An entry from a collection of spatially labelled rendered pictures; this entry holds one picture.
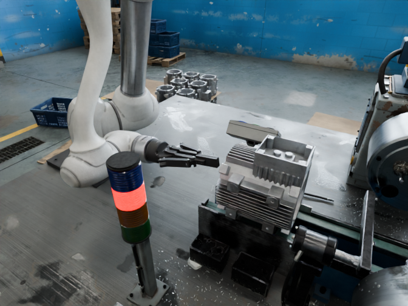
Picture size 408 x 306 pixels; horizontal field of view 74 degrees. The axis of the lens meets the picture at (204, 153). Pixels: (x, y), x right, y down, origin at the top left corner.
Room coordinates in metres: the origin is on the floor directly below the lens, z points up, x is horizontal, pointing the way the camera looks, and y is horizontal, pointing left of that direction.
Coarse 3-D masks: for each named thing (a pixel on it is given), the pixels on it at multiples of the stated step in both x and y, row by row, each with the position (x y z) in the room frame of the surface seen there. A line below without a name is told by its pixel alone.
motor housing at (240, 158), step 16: (240, 144) 0.64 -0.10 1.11; (240, 160) 0.57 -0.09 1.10; (224, 176) 0.56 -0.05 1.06; (224, 192) 0.53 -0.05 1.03; (240, 192) 0.51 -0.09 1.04; (256, 192) 0.49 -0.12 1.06; (288, 192) 0.48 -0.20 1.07; (240, 208) 0.50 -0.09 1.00; (256, 208) 0.49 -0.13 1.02; (272, 208) 0.47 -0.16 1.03; (288, 208) 0.46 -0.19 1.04; (288, 224) 0.44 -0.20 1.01
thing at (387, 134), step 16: (384, 128) 0.73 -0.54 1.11; (400, 128) 0.67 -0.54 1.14; (384, 144) 0.63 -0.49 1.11; (400, 144) 0.61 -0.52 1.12; (368, 160) 0.66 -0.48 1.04; (384, 160) 0.62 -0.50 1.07; (400, 160) 0.60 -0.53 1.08; (368, 176) 0.63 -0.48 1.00; (384, 176) 0.61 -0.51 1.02; (384, 192) 0.60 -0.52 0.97; (400, 192) 0.59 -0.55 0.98; (400, 208) 0.58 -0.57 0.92
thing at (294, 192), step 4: (244, 144) 0.67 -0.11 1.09; (224, 164) 0.57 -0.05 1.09; (220, 168) 0.56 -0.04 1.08; (224, 168) 0.56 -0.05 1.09; (228, 168) 0.56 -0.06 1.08; (220, 172) 0.55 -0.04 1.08; (224, 172) 0.55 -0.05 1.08; (228, 172) 0.56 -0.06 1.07; (292, 188) 0.48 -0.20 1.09; (296, 188) 0.47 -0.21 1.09; (300, 188) 0.47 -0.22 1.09; (292, 192) 0.47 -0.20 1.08; (296, 192) 0.47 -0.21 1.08; (300, 192) 0.47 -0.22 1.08; (292, 196) 0.46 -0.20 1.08; (296, 196) 0.46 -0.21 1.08; (220, 208) 0.55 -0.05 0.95; (224, 208) 0.55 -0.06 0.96; (284, 232) 0.46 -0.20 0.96; (288, 232) 0.46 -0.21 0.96
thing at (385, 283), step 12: (372, 276) 0.26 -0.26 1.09; (384, 276) 0.24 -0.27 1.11; (396, 276) 0.24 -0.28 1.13; (360, 288) 0.25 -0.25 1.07; (372, 288) 0.24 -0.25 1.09; (384, 288) 0.23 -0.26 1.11; (396, 288) 0.22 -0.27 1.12; (360, 300) 0.23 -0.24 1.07; (372, 300) 0.22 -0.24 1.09; (384, 300) 0.21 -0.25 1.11; (396, 300) 0.20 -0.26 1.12
